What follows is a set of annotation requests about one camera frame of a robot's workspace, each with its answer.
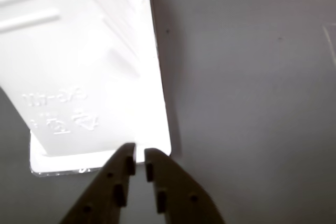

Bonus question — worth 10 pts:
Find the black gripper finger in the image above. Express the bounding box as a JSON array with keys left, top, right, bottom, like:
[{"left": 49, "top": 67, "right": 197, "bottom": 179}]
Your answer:
[
  {"left": 144, "top": 147, "right": 226, "bottom": 224},
  {"left": 59, "top": 142, "right": 137, "bottom": 224}
]

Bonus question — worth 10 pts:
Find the sandwich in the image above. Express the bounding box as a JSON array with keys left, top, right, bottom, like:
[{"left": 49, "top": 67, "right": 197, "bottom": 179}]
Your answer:
[{"left": 0, "top": 0, "right": 173, "bottom": 177}]

